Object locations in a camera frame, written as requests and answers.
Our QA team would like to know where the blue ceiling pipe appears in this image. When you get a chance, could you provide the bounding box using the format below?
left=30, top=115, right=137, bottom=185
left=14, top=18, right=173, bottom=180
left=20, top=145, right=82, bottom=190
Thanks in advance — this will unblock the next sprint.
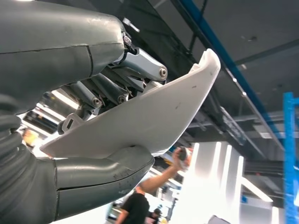
left=177, top=0, right=285, bottom=151

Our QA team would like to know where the person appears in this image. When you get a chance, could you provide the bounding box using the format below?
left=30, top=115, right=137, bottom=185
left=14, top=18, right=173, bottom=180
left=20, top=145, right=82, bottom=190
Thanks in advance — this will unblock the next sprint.
left=145, top=208, right=163, bottom=224
left=115, top=146, right=194, bottom=224

